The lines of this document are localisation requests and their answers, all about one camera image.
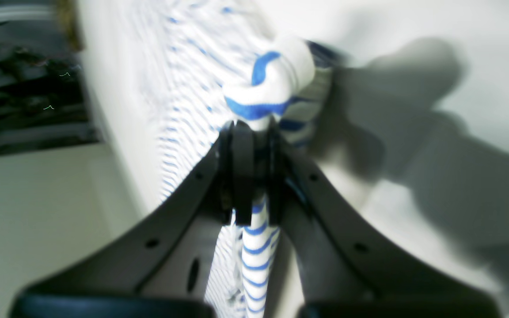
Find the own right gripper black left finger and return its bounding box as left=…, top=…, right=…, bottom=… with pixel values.
left=9, top=121, right=255, bottom=318

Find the grey partition panel right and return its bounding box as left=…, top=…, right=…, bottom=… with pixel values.
left=0, top=144, right=143, bottom=318

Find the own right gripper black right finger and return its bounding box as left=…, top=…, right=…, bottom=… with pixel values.
left=266, top=123, right=500, bottom=318

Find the blue white striped T-shirt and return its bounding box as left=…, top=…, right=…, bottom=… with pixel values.
left=118, top=0, right=348, bottom=318

